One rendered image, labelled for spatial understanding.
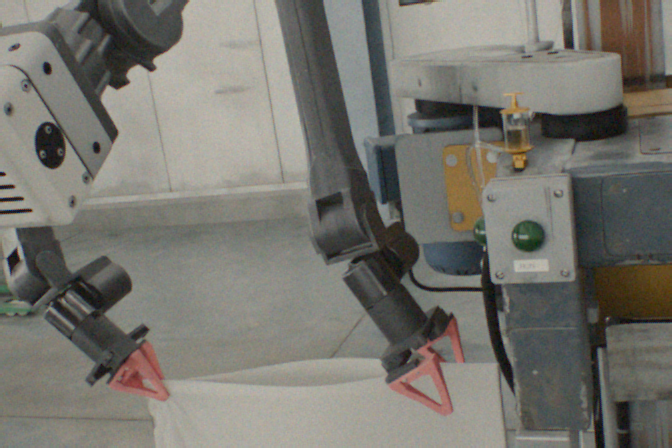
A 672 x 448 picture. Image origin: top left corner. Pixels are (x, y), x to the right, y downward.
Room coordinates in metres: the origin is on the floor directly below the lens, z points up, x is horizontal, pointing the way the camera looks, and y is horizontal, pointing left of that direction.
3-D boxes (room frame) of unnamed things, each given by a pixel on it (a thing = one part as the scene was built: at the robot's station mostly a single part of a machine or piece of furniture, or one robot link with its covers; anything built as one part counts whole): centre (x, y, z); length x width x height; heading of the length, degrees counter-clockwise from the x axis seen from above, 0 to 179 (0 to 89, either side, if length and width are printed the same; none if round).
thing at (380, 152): (1.28, -0.10, 1.25); 0.10 x 0.08 x 0.12; 4
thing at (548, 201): (0.75, -0.18, 1.29); 0.08 x 0.05 x 0.09; 69
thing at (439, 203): (1.19, -0.24, 1.23); 0.28 x 0.07 x 0.16; 69
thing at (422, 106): (1.29, -0.20, 1.35); 0.12 x 0.12 x 0.04
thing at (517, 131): (0.81, -0.19, 1.37); 0.03 x 0.02 x 0.03; 69
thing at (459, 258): (1.29, -0.20, 1.21); 0.15 x 0.15 x 0.25
